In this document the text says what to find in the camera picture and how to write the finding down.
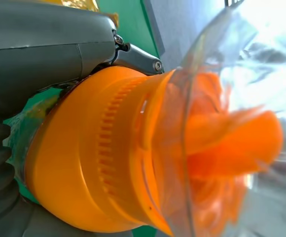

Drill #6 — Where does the crinkled yellow plastic bag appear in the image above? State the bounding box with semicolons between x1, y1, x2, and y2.
38;0;120;29

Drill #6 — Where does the black window grille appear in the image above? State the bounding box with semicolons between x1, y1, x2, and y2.
224;0;245;8

